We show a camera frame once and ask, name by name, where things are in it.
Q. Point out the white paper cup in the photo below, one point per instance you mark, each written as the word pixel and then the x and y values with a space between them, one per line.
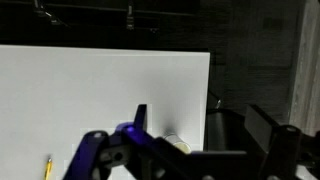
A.
pixel 182 145

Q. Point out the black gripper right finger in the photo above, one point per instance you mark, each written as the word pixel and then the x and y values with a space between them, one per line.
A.
pixel 286 153

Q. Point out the dark spring clamp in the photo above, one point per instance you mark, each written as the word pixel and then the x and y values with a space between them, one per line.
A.
pixel 43 12

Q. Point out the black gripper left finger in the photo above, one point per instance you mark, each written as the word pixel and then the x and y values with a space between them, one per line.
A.
pixel 90 150

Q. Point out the yellow pen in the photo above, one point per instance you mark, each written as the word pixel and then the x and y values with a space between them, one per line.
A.
pixel 48 168

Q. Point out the black rounded bin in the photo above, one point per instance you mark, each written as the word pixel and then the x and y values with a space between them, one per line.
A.
pixel 220 130

